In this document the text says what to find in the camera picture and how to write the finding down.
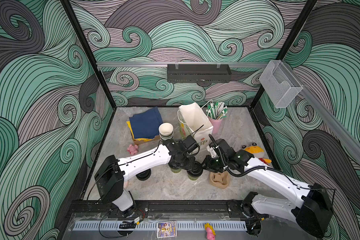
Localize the brown pulp cup carrier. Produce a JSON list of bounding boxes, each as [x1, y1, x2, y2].
[[209, 172, 231, 189]]

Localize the pink plush toy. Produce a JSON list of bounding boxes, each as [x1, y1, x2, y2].
[[127, 144, 139, 156]]

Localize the clear acrylic wall holder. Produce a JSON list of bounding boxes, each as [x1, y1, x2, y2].
[[260, 60, 303, 109]]

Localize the brown cardboard napkin box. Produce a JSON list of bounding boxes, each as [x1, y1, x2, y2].
[[133, 136, 160, 145]]

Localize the yellow plush doll red dress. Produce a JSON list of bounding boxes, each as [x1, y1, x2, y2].
[[242, 143, 272, 165]]

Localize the aluminium wall rail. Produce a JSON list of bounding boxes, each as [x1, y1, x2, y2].
[[96, 61, 268, 69]]

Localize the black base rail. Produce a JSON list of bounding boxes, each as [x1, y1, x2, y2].
[[69, 200, 250, 219]]

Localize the white green paper takeout bag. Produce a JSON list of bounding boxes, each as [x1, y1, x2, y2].
[[178, 103, 214, 152]]

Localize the green white paper cup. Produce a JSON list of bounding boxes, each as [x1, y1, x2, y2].
[[170, 168, 182, 174]]

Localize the colourful picture card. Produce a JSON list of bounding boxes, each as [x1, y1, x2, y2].
[[157, 221, 177, 239]]

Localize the white slotted cable duct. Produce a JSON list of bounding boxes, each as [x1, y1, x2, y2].
[[72, 221, 247, 232]]

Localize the black wall shelf tray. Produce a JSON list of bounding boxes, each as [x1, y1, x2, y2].
[[167, 65, 232, 84]]

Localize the pink yellow small toy figure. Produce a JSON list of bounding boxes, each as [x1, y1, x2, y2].
[[205, 223, 216, 240]]

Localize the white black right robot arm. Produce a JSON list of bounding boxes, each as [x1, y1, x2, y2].
[[202, 139, 334, 239]]

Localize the black coffee cup lid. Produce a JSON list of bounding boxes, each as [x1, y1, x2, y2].
[[136, 169, 152, 181], [187, 165, 203, 178]]

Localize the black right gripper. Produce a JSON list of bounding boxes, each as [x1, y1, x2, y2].
[[198, 154, 229, 173]]

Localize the yellow napkin stack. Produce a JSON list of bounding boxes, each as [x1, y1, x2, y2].
[[126, 121, 155, 142]]

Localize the stack of paper cups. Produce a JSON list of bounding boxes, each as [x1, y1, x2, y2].
[[159, 123, 174, 141]]

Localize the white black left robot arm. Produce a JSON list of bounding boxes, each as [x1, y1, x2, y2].
[[94, 135, 201, 214]]

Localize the green white wrapped straws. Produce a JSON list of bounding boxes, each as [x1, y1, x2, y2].
[[204, 101, 228, 120]]

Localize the pink metal straw bucket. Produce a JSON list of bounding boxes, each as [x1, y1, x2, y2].
[[208, 117, 223, 135]]

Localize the navy blue napkin stack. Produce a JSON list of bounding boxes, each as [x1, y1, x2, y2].
[[129, 107, 163, 139]]

